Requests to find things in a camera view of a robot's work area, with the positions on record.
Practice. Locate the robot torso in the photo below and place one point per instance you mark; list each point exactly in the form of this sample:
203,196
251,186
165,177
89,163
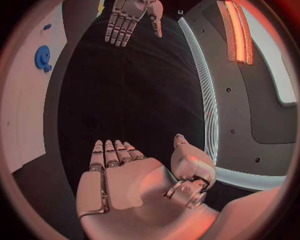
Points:
246,105

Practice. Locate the white task board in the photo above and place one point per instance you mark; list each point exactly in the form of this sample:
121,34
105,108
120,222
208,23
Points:
23,93

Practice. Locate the glowing light bar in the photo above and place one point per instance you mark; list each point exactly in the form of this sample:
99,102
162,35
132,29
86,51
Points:
238,31

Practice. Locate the blue gear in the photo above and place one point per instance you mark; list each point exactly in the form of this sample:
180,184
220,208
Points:
42,57

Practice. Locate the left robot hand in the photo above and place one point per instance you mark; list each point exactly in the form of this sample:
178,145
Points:
126,20

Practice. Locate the blue peg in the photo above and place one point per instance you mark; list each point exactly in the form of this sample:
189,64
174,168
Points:
47,26

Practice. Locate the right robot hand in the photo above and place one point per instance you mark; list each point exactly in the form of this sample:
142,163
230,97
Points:
131,187

